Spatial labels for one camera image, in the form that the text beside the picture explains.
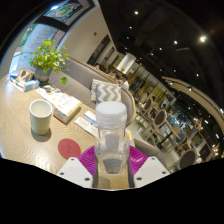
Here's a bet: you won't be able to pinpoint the group of wooden chairs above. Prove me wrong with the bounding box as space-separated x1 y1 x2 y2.
134 96 201 171

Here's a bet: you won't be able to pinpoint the green potted plant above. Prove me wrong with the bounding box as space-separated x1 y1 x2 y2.
21 39 72 85

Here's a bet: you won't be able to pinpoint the white round column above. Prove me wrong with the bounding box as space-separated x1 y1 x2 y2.
116 52 137 74

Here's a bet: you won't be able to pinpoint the person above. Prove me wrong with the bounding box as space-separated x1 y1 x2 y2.
109 70 120 83
119 75 131 90

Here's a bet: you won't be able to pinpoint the flat round red coaster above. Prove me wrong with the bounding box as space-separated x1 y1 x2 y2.
57 138 82 160

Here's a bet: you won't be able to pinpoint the grey white chevron cushion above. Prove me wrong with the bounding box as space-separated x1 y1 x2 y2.
89 78 123 104

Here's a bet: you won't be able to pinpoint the brown cardboard holder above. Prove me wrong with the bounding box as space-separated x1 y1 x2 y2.
15 68 35 83

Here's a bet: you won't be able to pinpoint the group of ceiling lights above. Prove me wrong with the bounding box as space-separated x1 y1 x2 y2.
128 9 209 81

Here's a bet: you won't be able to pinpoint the blue white tissue box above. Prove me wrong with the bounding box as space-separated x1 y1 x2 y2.
20 79 40 93

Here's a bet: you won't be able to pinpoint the grey curved sofa bench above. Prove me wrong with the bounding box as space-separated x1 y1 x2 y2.
48 56 138 126

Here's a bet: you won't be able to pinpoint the white paper cards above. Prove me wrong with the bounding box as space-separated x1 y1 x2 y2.
73 116 98 138

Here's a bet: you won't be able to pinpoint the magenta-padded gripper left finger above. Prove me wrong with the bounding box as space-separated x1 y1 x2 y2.
55 145 100 189

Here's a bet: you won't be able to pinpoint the clear white-capped plastic bottle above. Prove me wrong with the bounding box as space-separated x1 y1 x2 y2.
94 100 131 177

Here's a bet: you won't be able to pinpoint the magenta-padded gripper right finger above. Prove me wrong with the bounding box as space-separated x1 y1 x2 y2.
127 145 171 189

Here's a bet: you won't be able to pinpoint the small blue white packet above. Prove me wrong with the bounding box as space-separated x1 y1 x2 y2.
8 70 20 81

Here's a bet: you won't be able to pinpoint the white yellow menu box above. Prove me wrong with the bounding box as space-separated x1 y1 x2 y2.
35 84 83 125

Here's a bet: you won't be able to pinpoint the framed wall poster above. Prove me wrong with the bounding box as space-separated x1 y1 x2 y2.
43 0 94 26

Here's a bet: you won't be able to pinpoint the white ceramic mug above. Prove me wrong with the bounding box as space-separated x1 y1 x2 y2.
29 98 54 136

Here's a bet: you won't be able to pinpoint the blue white card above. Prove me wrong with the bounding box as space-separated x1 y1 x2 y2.
82 110 99 128

